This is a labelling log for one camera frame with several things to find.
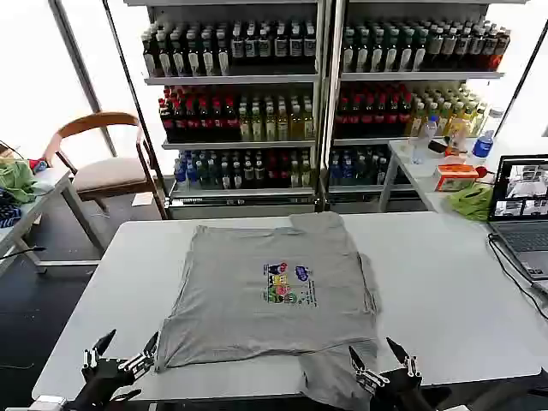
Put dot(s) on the grey open laptop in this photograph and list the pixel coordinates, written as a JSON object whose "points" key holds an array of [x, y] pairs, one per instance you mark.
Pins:
{"points": [[522, 222]]}

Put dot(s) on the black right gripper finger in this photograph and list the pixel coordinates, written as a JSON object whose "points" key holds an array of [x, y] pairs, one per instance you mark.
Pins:
{"points": [[357, 361], [398, 349]]}

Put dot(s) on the white side table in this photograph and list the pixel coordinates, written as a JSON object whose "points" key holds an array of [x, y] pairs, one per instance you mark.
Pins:
{"points": [[421, 180]]}

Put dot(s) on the green crumpled cloth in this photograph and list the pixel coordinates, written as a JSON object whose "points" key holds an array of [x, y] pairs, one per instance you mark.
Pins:
{"points": [[17, 180], [473, 201]]}

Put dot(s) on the black phone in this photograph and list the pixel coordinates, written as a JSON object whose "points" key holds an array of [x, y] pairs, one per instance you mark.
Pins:
{"points": [[437, 146]]}

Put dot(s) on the wooden chair with cushion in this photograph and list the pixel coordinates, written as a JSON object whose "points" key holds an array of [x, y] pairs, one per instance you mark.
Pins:
{"points": [[109, 171]]}

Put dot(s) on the red and blue cloth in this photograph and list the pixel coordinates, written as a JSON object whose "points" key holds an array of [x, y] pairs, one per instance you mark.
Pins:
{"points": [[38, 165]]}

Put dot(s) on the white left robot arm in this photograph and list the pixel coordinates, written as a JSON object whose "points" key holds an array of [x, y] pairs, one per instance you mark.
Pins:
{"points": [[49, 403]]}

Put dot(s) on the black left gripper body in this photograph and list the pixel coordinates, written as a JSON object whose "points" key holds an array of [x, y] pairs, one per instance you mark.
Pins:
{"points": [[105, 377]]}

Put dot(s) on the clear water bottle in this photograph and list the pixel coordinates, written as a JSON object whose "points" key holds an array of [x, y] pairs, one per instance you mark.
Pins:
{"points": [[421, 141]]}

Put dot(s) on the small red object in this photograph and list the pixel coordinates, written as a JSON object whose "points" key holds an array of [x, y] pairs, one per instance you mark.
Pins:
{"points": [[481, 171]]}

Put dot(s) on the white paper sheet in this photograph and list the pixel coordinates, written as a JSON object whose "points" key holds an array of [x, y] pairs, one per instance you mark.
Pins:
{"points": [[142, 199]]}

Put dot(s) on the blue label water bottle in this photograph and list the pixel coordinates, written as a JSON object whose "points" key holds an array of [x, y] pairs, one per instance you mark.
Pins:
{"points": [[483, 145]]}

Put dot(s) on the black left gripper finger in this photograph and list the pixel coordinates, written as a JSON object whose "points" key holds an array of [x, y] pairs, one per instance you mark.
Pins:
{"points": [[102, 342], [147, 349]]}

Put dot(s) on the orange tissue box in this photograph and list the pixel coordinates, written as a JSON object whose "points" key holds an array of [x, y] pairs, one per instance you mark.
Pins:
{"points": [[454, 177]]}

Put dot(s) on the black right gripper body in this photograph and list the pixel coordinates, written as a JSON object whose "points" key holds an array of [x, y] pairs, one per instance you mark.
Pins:
{"points": [[400, 387]]}

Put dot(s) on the grey printed t-shirt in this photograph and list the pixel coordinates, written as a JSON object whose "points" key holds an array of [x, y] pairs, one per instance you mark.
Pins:
{"points": [[257, 308]]}

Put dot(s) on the clear glass jar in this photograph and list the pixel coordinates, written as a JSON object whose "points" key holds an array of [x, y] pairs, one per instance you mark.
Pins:
{"points": [[493, 120]]}

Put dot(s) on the grey side table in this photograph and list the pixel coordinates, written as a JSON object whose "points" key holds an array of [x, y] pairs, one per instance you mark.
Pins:
{"points": [[47, 192]]}

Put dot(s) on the small orange packet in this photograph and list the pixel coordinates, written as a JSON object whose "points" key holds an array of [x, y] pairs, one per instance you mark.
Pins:
{"points": [[454, 147]]}

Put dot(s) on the shelf of bottles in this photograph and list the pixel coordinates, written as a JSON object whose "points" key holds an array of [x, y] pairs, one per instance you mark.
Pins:
{"points": [[233, 107], [411, 85]]}

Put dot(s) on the blue patterned cloth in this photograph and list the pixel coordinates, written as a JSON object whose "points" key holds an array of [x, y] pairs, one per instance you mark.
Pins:
{"points": [[7, 212]]}

